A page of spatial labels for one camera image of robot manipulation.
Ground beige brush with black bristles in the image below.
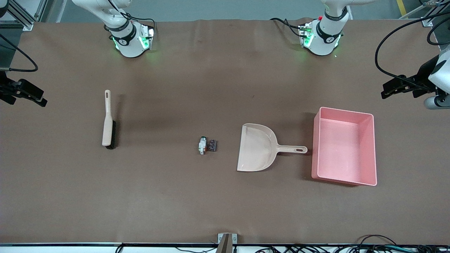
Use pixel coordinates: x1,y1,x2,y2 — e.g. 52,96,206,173
102,90,117,150

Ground beige plastic dustpan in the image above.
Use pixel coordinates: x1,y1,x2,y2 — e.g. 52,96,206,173
236,123,308,172

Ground pink plastic bin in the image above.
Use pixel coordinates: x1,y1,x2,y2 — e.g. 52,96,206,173
311,107,378,187

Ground brown table cover sheet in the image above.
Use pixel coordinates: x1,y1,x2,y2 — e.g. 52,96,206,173
0,18,450,245

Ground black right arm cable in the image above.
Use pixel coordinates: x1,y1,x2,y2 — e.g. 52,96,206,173
0,33,39,73

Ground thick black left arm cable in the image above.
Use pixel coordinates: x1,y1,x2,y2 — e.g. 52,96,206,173
374,16,450,89

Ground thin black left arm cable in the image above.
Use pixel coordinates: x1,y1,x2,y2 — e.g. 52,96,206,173
426,17,450,46

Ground black left base cable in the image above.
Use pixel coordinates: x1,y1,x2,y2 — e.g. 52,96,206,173
270,18,305,38

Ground looped black floor cable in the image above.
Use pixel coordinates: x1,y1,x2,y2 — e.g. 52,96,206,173
356,234,398,251

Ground bundled black floor cable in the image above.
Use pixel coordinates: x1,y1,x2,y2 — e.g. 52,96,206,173
253,245,356,253

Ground thin black floor cable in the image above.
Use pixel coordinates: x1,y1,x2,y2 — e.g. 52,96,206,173
115,242,219,253

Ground grey metal table bracket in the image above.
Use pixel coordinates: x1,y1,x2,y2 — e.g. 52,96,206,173
217,233,238,253

